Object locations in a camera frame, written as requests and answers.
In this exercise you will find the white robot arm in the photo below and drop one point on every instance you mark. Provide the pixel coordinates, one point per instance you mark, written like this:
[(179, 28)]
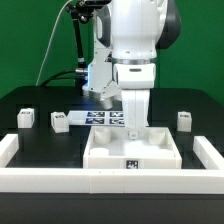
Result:
[(127, 36)]

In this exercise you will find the white marker sheet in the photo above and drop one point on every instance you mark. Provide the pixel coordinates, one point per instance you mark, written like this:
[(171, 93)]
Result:
[(99, 118)]

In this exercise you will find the white square table top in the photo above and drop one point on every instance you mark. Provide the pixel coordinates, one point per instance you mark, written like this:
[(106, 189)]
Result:
[(110, 148)]

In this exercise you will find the white U-shaped fence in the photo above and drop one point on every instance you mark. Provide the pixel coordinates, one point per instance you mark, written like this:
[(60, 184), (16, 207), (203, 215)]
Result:
[(62, 180)]

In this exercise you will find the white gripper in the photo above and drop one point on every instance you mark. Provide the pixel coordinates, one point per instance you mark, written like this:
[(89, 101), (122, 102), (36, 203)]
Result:
[(135, 82)]

